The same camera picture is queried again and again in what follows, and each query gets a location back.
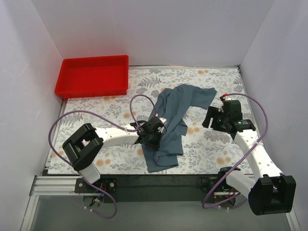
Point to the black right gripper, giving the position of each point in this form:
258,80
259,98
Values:
214,118

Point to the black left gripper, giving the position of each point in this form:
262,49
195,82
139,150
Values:
151,140

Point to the blue-grey t-shirt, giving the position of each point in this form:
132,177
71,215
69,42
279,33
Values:
172,104

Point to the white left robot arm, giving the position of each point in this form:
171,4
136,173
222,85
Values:
82,147

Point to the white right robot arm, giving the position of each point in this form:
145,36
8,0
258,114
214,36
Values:
270,191

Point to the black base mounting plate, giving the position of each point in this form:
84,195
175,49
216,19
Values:
157,188

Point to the red plastic tray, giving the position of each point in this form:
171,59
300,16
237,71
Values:
93,77

